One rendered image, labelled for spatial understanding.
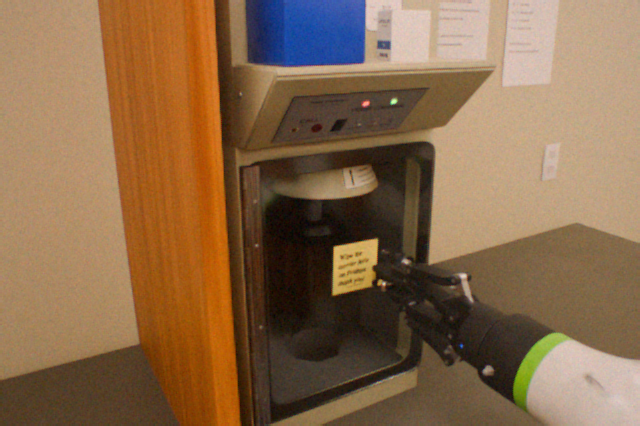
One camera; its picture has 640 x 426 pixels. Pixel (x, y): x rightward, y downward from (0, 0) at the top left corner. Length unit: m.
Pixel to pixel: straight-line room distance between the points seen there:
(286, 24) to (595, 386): 0.45
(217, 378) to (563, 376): 0.38
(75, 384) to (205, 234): 0.59
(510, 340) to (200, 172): 0.37
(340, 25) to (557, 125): 1.30
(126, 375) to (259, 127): 0.63
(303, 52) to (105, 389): 0.73
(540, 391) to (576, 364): 0.04
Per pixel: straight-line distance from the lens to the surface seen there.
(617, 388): 0.56
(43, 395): 1.10
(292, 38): 0.57
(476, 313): 0.66
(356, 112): 0.67
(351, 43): 0.61
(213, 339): 0.64
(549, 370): 0.59
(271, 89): 0.57
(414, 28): 0.69
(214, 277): 0.61
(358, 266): 0.80
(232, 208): 0.71
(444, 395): 1.02
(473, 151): 1.56
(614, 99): 2.06
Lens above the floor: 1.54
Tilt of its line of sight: 19 degrees down
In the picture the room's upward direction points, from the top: straight up
